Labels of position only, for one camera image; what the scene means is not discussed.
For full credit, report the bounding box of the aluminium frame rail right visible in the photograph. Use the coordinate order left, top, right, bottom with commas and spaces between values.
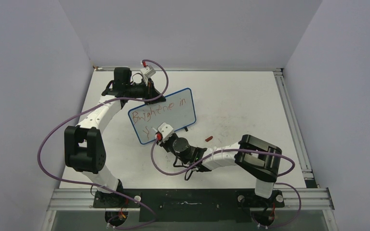
273, 68, 315, 180

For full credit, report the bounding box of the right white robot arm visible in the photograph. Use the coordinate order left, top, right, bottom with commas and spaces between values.
156, 132, 283, 207

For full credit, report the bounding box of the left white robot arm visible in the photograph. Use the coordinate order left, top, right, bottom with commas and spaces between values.
64, 65, 165, 207

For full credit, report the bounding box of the blue framed whiteboard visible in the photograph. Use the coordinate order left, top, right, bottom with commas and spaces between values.
128, 88, 197, 144

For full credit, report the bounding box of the aluminium frame rail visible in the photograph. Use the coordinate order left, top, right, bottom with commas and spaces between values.
47, 188, 335, 211
273, 68, 315, 180

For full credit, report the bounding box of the purple cable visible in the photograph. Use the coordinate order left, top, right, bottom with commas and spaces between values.
37, 59, 170, 230
150, 139, 302, 229

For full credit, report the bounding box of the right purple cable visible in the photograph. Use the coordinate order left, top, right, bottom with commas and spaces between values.
150, 139, 302, 229

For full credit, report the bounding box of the aluminium frame rail front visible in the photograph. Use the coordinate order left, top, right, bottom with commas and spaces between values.
47, 188, 335, 211

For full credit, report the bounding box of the red marker cap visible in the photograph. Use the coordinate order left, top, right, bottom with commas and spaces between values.
205, 136, 213, 142

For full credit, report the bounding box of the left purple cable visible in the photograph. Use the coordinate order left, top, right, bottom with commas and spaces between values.
37, 59, 170, 230

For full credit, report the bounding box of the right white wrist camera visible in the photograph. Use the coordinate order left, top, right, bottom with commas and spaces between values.
155, 122, 174, 142

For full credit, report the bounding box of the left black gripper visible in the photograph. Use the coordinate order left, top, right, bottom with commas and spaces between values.
126, 78, 166, 106

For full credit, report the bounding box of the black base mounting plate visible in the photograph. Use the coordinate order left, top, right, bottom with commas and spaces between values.
93, 189, 285, 223

